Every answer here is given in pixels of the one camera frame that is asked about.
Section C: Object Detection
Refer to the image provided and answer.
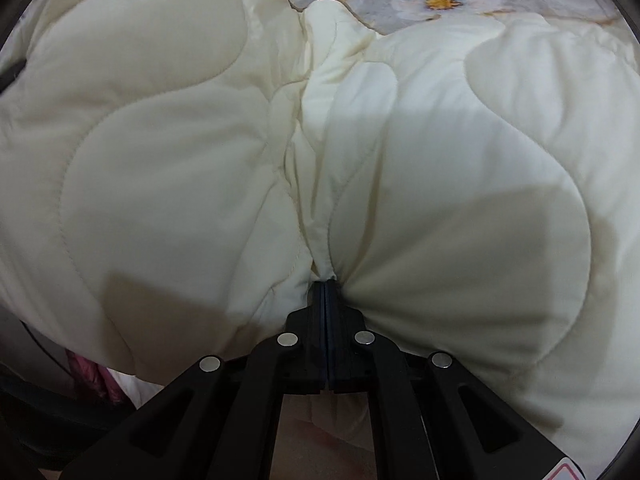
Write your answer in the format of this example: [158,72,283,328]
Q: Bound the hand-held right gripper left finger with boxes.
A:
[60,280,329,480]

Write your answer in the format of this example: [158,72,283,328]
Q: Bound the cream quilted jacket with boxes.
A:
[0,0,640,480]

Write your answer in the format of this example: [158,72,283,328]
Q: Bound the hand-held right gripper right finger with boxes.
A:
[325,280,589,480]

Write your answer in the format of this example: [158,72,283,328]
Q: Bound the pink cloth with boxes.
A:
[64,349,128,407]

